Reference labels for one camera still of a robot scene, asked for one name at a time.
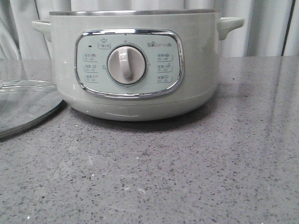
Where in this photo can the beige timer dial knob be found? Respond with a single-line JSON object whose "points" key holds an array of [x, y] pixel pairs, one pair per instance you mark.
{"points": [[126, 65]]}

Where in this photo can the glass lid with steel rim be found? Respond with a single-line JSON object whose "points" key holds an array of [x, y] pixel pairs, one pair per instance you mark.
{"points": [[24, 104]]}

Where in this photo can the white curtain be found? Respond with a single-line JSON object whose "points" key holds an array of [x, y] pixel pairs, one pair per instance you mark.
{"points": [[271, 27]]}

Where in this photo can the pale green electric cooking pot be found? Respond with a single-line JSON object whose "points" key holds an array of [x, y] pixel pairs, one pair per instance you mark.
{"points": [[181, 49]]}

